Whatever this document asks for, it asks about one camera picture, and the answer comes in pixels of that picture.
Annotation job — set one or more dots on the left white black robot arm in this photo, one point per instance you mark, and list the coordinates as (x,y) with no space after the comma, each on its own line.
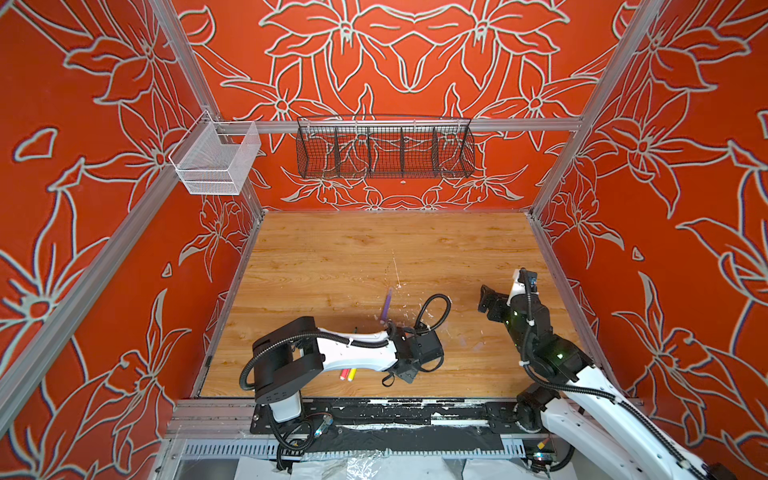
(287,359)

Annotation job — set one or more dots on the white mesh wall basket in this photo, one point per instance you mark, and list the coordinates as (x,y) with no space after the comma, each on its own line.
(212,162)

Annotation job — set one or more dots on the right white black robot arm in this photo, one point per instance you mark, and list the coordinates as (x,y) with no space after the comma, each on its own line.
(572,398)

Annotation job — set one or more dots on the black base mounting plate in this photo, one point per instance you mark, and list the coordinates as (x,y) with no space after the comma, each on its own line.
(334,415)

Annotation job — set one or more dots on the purple marker pen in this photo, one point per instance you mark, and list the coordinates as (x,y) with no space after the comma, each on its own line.
(384,313)

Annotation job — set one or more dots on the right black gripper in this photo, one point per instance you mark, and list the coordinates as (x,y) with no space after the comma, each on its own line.
(500,306)

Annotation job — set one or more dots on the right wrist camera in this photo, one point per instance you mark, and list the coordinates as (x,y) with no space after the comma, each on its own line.
(524,281)

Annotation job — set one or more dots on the black wire wall basket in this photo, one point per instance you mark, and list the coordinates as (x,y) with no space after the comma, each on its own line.
(364,146)

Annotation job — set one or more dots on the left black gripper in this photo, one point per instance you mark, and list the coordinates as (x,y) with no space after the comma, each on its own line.
(410,375)

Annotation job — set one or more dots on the grey slotted cable duct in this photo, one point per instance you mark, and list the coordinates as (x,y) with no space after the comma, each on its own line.
(266,449)

